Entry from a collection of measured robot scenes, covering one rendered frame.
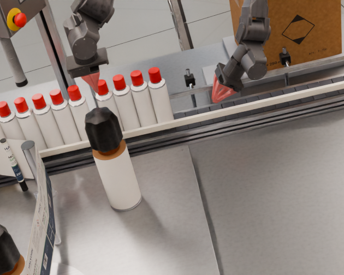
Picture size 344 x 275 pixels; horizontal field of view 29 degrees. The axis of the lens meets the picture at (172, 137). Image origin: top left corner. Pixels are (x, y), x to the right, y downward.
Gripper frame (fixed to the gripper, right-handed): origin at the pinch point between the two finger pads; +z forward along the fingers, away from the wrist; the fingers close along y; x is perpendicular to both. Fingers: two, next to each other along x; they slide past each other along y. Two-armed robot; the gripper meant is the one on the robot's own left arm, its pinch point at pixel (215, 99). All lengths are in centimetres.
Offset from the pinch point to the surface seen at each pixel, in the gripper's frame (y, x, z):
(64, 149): 2.7, -34.5, 31.9
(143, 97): 1.5, -20.6, 7.2
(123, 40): -208, 34, 90
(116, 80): 0.4, -29.9, 5.4
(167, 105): 1.5, -12.7, 6.8
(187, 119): 3.4, -5.7, 8.0
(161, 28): -211, 53, 74
